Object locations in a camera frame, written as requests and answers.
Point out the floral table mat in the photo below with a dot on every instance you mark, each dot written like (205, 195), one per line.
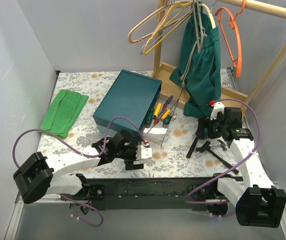
(168, 160)

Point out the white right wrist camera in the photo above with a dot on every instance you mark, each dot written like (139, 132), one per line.
(216, 107)

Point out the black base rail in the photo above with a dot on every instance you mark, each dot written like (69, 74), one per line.
(151, 193)

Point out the lilac thin hanger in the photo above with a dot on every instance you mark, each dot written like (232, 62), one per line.
(167, 24)

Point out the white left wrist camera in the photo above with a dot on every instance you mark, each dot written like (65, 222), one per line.
(144, 152)

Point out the green stubby screwdriver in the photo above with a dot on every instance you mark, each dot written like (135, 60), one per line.
(167, 120)

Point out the green folded cloth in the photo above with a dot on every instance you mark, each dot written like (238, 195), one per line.
(63, 112)

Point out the yellow black screwdriver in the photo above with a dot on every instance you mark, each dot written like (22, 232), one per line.
(157, 110)

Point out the orange yellow screwdriver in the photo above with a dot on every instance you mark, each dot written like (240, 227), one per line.
(165, 114)

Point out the dark green drawstring bag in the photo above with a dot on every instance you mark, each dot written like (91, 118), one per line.
(199, 71)

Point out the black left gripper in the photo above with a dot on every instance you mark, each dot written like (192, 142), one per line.
(133, 156)

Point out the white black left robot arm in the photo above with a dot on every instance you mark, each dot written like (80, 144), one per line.
(43, 175)

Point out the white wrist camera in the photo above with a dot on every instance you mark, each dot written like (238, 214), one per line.
(144, 152)
(216, 107)

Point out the clear acrylic drawer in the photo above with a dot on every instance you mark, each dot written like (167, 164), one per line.
(157, 134)

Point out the wooden clothes rack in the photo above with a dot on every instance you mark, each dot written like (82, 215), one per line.
(162, 71)

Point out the orange plastic hanger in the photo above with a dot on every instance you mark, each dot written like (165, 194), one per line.
(237, 61)

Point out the yellow hanger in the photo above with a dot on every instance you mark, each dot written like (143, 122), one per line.
(188, 9)

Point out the cream white hanger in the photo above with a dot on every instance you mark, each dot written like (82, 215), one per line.
(210, 15)

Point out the teal drawer box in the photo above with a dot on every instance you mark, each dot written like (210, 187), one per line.
(132, 96)

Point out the black claw hammer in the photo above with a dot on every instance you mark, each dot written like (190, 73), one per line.
(214, 150)

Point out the hammer with black grip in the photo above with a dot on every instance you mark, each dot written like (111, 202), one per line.
(192, 147)

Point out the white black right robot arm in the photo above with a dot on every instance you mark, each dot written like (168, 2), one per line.
(257, 202)

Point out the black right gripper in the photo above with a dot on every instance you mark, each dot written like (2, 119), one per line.
(205, 128)

